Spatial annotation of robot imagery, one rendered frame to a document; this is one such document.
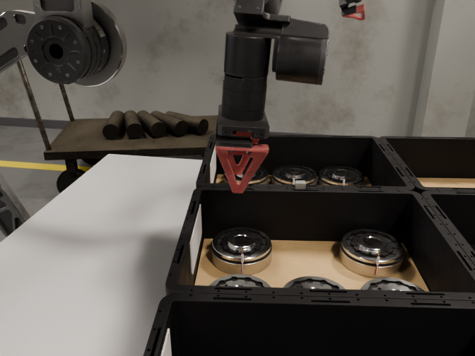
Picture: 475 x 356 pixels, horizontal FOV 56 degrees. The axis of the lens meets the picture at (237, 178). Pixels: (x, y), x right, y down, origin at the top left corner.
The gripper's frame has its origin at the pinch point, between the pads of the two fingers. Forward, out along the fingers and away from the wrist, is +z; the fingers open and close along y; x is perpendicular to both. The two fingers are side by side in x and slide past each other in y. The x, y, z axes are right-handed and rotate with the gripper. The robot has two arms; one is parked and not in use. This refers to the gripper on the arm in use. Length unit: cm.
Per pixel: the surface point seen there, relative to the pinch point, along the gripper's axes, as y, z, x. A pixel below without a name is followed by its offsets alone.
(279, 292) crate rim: -14.4, 8.3, -5.4
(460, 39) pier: 252, -1, -156
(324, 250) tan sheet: 9.7, 17.4, -17.1
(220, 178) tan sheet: 41.6, 18.6, 1.9
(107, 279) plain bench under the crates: 19.6, 33.4, 24.3
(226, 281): -2.8, 15.8, 0.6
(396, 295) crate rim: -15.3, 7.3, -19.2
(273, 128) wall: 306, 86, -44
